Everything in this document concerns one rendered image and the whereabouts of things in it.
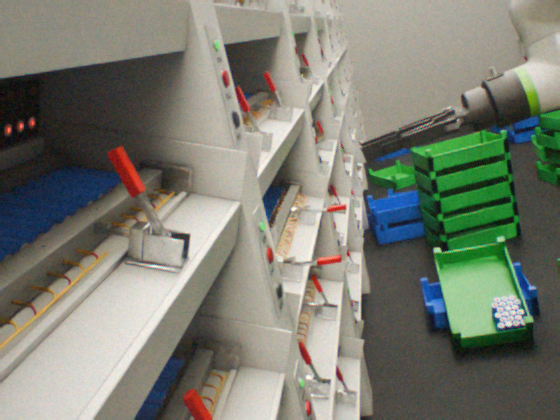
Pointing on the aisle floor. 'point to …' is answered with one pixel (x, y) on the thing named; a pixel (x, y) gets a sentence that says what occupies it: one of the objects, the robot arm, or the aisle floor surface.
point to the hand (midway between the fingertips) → (380, 146)
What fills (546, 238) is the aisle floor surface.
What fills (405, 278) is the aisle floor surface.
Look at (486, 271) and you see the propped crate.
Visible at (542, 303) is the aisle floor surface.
